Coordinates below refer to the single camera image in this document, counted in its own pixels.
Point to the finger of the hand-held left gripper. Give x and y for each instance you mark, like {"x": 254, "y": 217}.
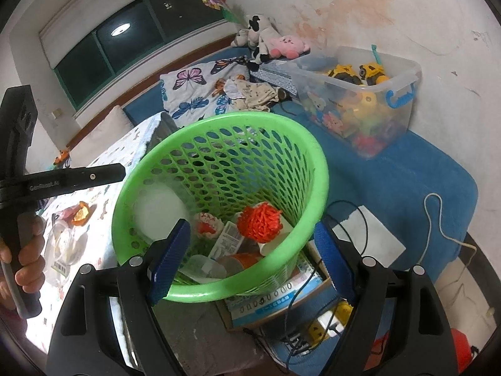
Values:
{"x": 98, "y": 176}

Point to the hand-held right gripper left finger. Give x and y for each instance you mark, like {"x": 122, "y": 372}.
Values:
{"x": 172, "y": 258}

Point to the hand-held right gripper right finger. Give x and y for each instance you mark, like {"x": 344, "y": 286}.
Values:
{"x": 328, "y": 254}

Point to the small clear plastic wrapper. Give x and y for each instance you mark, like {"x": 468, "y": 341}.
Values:
{"x": 199, "y": 268}

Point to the white paper cup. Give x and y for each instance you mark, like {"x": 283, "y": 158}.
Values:
{"x": 156, "y": 211}

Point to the blue white milk carton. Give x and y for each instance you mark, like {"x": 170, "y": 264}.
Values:
{"x": 227, "y": 239}

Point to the orange spiky ball toy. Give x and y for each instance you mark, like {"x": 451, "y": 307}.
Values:
{"x": 258, "y": 221}

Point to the green plastic mesh basket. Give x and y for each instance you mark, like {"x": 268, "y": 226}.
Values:
{"x": 219, "y": 141}

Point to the person's left hand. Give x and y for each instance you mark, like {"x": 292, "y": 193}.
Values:
{"x": 33, "y": 274}

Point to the white cartoon printed blanket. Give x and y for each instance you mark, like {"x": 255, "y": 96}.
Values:
{"x": 105, "y": 152}

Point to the orange yellow wrapper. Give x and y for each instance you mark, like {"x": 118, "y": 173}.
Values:
{"x": 83, "y": 213}

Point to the small orange toy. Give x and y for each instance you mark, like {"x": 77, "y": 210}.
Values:
{"x": 62, "y": 157}

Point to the white paper sheet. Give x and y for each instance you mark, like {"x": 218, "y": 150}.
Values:
{"x": 372, "y": 235}

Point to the pinkish clear plastic wrapper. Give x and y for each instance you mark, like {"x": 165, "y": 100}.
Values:
{"x": 64, "y": 213}

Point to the plain white pillow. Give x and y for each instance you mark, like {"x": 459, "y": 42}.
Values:
{"x": 109, "y": 125}

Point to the yellow power strip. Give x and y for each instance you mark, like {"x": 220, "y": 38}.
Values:
{"x": 327, "y": 323}

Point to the blue white cardboard box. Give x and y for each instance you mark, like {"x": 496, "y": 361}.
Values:
{"x": 274, "y": 301}

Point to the clear barcode plastic bag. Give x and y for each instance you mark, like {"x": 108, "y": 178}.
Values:
{"x": 62, "y": 250}

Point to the blue mattress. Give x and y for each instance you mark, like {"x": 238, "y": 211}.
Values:
{"x": 411, "y": 172}

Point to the butterfly print pillow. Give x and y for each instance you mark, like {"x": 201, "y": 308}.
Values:
{"x": 188, "y": 86}

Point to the dark window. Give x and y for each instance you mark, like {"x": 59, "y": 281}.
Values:
{"x": 117, "y": 47}

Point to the clear toy storage box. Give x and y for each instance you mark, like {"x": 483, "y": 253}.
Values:
{"x": 352, "y": 102}

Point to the red plastic object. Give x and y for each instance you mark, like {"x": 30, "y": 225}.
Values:
{"x": 462, "y": 350}

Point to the beige printed baby garment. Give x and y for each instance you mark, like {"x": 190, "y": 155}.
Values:
{"x": 254, "y": 94}

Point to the blue patterned cloth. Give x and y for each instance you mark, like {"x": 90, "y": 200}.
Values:
{"x": 274, "y": 76}

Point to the pink plush toy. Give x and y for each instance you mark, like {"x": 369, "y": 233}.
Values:
{"x": 289, "y": 47}

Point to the colourful hanging toy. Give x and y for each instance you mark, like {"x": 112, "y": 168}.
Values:
{"x": 215, "y": 0}

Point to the black white cow plush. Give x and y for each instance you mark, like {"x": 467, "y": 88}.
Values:
{"x": 258, "y": 35}

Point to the white wall socket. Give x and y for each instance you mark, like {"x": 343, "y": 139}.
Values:
{"x": 58, "y": 112}

